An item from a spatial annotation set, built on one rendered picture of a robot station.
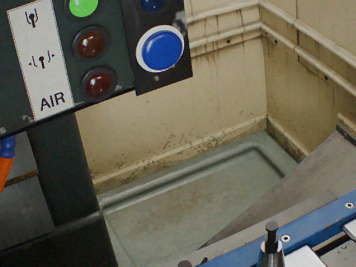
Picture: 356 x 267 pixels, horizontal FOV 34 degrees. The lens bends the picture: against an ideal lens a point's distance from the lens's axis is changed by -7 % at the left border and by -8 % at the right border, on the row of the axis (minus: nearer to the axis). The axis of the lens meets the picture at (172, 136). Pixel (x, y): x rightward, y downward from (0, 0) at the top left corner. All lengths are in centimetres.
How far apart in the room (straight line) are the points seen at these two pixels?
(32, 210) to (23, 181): 8
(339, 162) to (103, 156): 68
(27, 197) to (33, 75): 89
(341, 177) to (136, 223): 63
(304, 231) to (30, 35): 53
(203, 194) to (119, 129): 32
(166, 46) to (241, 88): 147
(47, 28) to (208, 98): 146
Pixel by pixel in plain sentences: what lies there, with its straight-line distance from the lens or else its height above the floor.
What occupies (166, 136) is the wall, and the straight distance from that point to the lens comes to 183.
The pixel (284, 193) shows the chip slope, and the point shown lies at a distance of 156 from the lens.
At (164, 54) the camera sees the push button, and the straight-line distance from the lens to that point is 42.
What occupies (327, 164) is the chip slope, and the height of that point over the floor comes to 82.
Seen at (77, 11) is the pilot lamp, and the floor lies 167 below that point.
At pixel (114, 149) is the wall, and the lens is 178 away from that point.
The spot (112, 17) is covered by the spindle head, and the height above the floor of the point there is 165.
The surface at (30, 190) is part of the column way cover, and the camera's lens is 127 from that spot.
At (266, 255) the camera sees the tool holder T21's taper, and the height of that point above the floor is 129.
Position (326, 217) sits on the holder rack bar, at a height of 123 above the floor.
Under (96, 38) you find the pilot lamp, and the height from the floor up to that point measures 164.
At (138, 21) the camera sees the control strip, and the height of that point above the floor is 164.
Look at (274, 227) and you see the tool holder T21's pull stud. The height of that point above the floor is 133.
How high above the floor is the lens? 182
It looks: 37 degrees down
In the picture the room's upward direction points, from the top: 8 degrees counter-clockwise
